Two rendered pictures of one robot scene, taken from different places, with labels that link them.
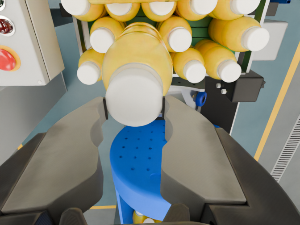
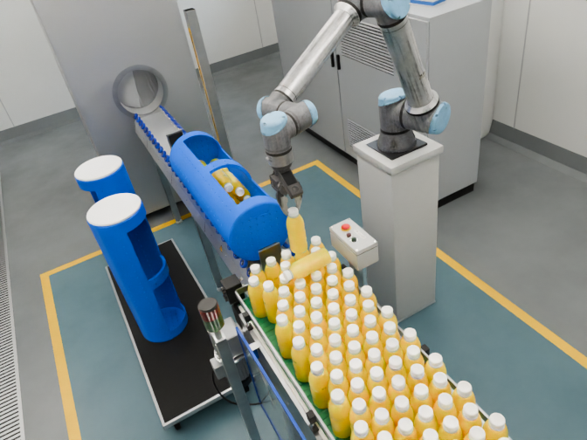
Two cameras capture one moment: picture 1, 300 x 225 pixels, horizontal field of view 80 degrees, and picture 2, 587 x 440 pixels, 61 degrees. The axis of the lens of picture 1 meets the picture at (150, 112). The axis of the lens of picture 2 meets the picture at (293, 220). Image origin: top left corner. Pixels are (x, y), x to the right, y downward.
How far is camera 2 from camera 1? 1.71 m
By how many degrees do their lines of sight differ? 28
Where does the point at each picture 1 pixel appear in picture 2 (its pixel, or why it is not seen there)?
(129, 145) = (281, 223)
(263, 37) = (252, 280)
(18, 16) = (345, 240)
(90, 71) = (314, 240)
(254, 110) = (106, 396)
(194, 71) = (271, 259)
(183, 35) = (285, 265)
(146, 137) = (273, 233)
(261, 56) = not seen: hidden behind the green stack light
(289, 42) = not seen: outside the picture
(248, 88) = (230, 282)
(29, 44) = (339, 235)
